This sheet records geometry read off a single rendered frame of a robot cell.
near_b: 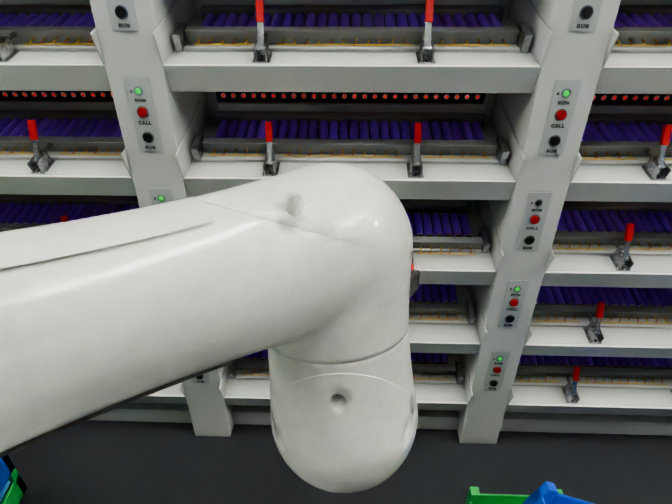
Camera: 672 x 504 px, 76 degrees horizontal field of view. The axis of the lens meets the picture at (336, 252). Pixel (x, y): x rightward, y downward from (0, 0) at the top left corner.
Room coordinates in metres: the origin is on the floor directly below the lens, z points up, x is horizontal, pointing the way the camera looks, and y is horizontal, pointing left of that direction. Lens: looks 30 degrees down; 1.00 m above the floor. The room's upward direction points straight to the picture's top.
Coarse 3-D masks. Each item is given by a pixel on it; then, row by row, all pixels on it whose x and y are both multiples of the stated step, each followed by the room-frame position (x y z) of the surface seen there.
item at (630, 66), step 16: (624, 0) 0.90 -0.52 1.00; (640, 0) 0.90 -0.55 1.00; (656, 0) 0.90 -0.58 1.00; (624, 16) 0.87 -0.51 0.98; (640, 16) 0.88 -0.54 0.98; (656, 16) 0.87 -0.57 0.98; (624, 32) 0.80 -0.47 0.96; (640, 32) 0.80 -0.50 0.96; (656, 32) 0.80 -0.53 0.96; (608, 48) 0.73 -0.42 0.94; (624, 48) 0.78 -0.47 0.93; (640, 48) 0.78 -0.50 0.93; (656, 48) 0.78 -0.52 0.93; (608, 64) 0.74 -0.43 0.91; (624, 64) 0.74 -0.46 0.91; (640, 64) 0.74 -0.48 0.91; (656, 64) 0.74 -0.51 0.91; (608, 80) 0.74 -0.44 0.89; (624, 80) 0.74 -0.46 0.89; (640, 80) 0.74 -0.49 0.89; (656, 80) 0.74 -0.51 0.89
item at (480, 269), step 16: (480, 208) 0.90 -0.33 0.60; (480, 224) 0.87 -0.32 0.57; (496, 240) 0.77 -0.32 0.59; (416, 256) 0.78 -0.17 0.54; (432, 256) 0.78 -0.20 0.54; (448, 256) 0.78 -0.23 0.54; (464, 256) 0.78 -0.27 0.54; (480, 256) 0.78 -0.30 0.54; (496, 256) 0.75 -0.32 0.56; (432, 272) 0.74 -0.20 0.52; (448, 272) 0.74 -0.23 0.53; (464, 272) 0.74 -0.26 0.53; (480, 272) 0.74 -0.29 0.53; (496, 272) 0.74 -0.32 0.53
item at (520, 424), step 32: (96, 416) 0.81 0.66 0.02; (128, 416) 0.81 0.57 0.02; (160, 416) 0.80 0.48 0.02; (256, 416) 0.79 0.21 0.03; (448, 416) 0.78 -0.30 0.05; (512, 416) 0.78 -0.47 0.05; (544, 416) 0.78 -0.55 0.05; (576, 416) 0.78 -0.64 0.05; (608, 416) 0.78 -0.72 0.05; (640, 416) 0.78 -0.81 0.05
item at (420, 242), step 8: (416, 240) 0.79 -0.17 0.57; (424, 240) 0.79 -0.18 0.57; (432, 240) 0.79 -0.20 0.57; (440, 240) 0.79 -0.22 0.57; (448, 240) 0.79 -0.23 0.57; (456, 240) 0.79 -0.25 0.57; (464, 240) 0.79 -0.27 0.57; (472, 240) 0.79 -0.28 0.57; (480, 240) 0.79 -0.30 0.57; (440, 248) 0.79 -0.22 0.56; (448, 248) 0.79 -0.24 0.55; (456, 248) 0.79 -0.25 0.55; (464, 248) 0.79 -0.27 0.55; (472, 248) 0.79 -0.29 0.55; (480, 248) 0.79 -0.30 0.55
